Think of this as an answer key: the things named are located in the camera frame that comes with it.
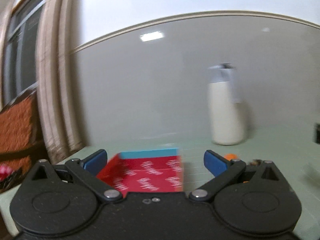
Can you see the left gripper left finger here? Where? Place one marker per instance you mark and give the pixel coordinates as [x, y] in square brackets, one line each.
[84, 172]

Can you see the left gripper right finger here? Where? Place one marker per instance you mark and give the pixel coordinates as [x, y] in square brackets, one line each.
[225, 173]

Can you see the orange mandarin far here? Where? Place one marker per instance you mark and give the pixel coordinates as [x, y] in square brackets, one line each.
[230, 156]

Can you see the beige curtain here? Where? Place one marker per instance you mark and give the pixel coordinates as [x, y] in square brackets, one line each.
[54, 90]

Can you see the white thermos jug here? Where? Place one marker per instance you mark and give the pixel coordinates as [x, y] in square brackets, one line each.
[225, 106]

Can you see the colourful cardboard box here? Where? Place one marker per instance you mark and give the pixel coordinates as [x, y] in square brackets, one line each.
[144, 171]

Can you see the wooden bench orange cushion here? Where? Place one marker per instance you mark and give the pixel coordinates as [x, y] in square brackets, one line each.
[22, 141]

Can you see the green grid table mat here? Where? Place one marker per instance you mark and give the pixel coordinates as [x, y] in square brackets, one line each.
[289, 144]

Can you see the pink spotted cushion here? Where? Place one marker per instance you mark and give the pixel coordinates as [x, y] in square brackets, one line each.
[5, 172]

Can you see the black object at right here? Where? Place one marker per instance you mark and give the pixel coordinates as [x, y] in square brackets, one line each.
[317, 133]

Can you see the window with dark frame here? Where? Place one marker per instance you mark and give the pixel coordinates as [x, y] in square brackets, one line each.
[19, 27]

